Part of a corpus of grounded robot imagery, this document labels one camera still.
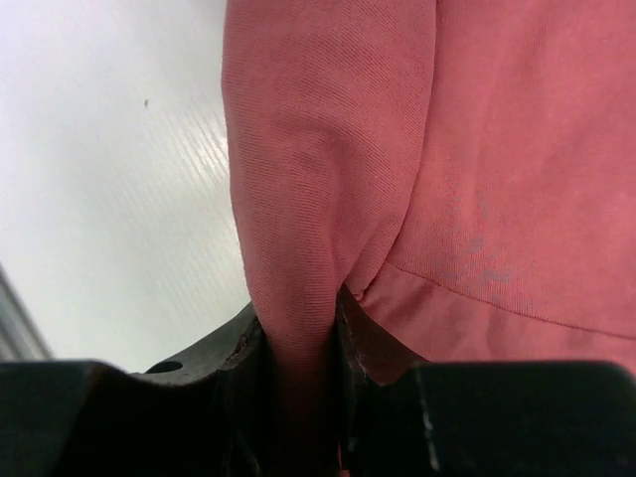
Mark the aluminium mounting rail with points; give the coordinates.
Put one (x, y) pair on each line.
(20, 338)

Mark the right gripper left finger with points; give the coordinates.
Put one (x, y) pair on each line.
(205, 406)

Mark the red t shirt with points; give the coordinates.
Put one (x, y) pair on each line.
(465, 168)

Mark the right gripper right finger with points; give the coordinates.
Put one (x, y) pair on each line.
(373, 432)

